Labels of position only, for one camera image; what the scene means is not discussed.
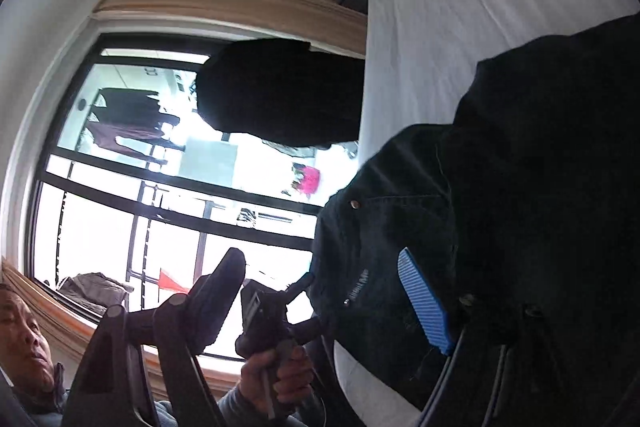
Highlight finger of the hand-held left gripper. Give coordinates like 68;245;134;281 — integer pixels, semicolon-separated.
284;274;317;309
291;317;327;344

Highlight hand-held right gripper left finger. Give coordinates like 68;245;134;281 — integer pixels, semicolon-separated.
61;247;247;427

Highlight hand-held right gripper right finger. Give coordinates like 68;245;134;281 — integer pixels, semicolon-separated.
397;247;567;427

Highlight black pants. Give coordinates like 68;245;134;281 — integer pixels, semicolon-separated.
307;12;640;427

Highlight person's left hand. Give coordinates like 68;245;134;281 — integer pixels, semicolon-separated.
240;343;317;419

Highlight red flag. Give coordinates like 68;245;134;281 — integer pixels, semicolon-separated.
157;268;194;296

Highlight grey cloth pile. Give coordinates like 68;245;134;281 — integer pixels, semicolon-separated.
56;272;137;314

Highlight black framed window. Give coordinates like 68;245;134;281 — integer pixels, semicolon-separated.
27;32;362;361

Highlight dark hanging clothes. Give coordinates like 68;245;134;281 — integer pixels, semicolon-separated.
84;86;187;168

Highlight black hanging garment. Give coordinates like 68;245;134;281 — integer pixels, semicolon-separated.
195;38;366;151

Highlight person's face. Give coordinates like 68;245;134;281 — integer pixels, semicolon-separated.
0;282;57;396

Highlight grey bed with white sheet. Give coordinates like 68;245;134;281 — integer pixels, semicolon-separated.
270;0;640;427

